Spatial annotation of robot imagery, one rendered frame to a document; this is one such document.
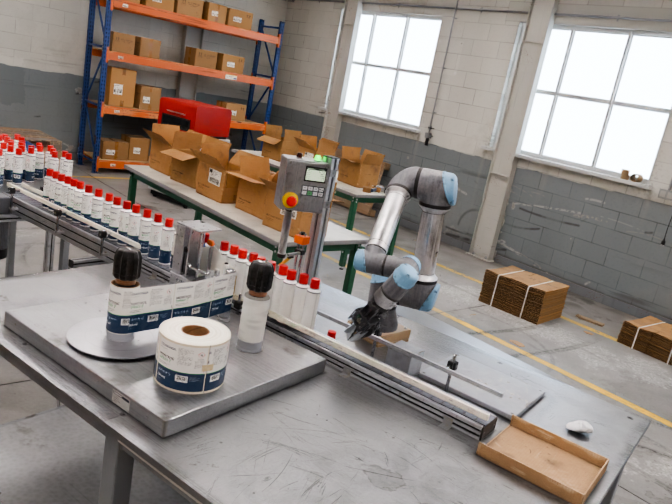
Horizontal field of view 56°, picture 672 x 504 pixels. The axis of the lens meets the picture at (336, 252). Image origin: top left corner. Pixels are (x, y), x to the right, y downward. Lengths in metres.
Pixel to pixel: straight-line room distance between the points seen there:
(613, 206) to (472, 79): 2.45
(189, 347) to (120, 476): 0.39
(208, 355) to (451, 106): 7.21
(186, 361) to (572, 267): 6.29
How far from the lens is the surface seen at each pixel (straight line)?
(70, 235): 3.32
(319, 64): 10.64
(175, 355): 1.79
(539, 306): 6.10
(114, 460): 1.85
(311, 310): 2.29
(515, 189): 8.03
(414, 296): 2.43
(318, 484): 1.64
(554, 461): 2.05
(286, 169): 2.31
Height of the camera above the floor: 1.76
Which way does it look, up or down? 15 degrees down
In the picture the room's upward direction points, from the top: 11 degrees clockwise
